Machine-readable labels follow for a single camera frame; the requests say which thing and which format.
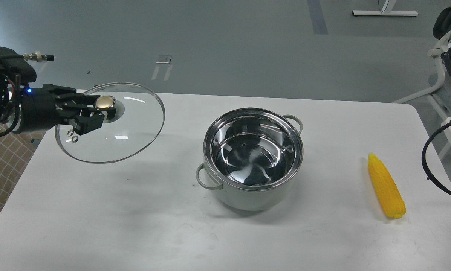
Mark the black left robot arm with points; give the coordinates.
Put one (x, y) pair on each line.
(15, 76)

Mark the glass pot lid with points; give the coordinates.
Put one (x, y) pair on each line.
(138, 121)

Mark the stainless steel cooking pot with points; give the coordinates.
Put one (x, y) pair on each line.
(251, 157)

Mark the white desk leg base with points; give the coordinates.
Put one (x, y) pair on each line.
(386, 10)

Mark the yellow corn cob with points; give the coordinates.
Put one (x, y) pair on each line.
(387, 193)

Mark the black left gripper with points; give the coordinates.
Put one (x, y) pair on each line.
(44, 108)

